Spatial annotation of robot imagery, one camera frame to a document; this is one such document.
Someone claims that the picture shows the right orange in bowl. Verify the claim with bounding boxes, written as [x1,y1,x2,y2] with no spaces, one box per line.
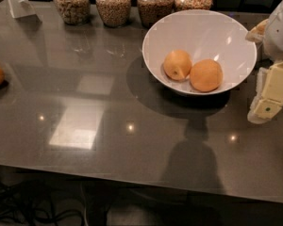
[190,59,224,92]

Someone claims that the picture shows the black cables under table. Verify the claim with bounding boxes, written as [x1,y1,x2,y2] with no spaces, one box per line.
[0,176,86,226]

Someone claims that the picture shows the white plastic stand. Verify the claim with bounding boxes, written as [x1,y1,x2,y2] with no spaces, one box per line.
[8,0,36,19]

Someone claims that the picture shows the left orange in bowl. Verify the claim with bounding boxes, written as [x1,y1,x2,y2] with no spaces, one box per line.
[163,50,192,81]

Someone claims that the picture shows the orange in bowl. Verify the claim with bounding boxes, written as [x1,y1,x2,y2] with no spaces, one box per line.
[190,59,224,92]
[163,50,192,81]

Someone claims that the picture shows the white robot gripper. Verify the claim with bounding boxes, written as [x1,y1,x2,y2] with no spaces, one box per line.
[245,0,283,124]

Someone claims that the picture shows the white ceramic bowl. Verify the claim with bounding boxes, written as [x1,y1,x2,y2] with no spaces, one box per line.
[142,9,257,95]

